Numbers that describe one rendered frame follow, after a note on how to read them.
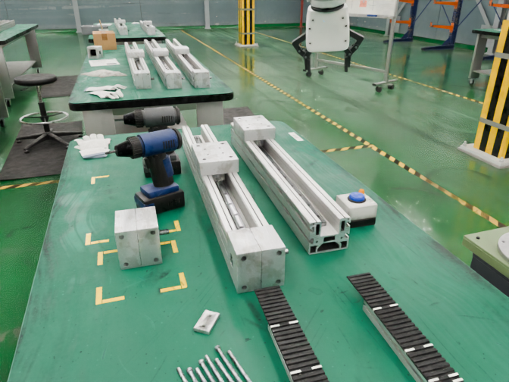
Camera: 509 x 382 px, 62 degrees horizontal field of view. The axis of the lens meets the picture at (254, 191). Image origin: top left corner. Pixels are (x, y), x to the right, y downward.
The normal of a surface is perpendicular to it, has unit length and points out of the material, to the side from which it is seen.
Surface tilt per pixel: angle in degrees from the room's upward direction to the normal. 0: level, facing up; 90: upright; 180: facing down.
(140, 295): 0
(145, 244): 90
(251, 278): 90
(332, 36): 105
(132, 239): 90
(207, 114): 90
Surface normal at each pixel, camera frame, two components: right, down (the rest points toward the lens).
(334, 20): -0.05, 0.63
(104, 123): 0.28, 0.42
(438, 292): 0.00, -0.90
